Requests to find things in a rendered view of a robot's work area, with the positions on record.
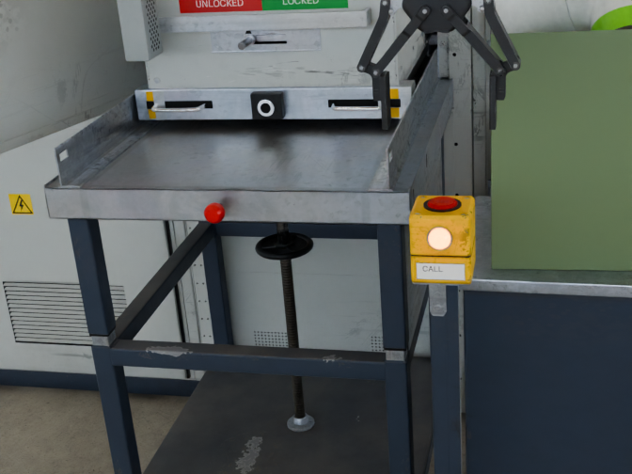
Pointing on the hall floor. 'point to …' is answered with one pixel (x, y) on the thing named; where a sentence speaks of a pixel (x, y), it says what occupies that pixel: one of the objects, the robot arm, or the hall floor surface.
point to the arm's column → (547, 384)
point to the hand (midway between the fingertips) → (438, 118)
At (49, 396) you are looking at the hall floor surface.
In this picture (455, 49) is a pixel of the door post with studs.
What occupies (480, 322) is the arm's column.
